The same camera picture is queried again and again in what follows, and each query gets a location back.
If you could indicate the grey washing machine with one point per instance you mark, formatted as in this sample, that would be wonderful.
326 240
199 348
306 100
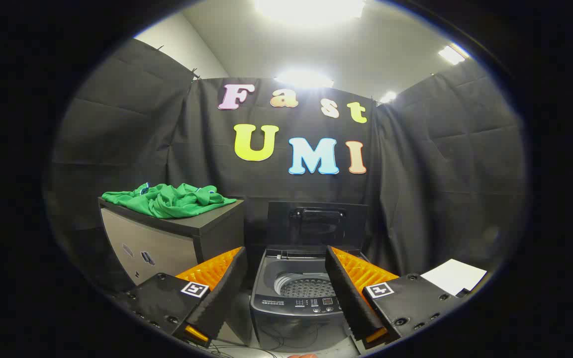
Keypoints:
296 323

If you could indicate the dark grey cabinet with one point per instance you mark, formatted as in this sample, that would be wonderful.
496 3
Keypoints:
167 243

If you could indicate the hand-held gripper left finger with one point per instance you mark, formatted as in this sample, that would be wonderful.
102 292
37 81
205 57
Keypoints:
227 288

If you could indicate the rectangular ceiling light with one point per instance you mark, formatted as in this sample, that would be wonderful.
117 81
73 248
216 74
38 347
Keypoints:
451 54

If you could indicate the white paper sheet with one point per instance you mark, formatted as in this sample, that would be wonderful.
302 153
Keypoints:
453 276

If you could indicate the large ceiling light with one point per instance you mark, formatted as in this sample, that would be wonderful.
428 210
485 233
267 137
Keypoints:
309 10

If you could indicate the oval ceiling light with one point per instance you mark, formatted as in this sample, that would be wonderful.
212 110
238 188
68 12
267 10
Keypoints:
304 78

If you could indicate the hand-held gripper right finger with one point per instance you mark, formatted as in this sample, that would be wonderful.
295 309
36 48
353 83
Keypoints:
348 293

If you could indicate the black backdrop cloth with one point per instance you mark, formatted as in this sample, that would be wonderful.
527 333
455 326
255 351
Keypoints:
440 174

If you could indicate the green polo shirt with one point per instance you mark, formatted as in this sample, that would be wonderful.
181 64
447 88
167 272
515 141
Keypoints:
172 201

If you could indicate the small ceiling light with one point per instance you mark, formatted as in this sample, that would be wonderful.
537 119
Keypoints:
388 97

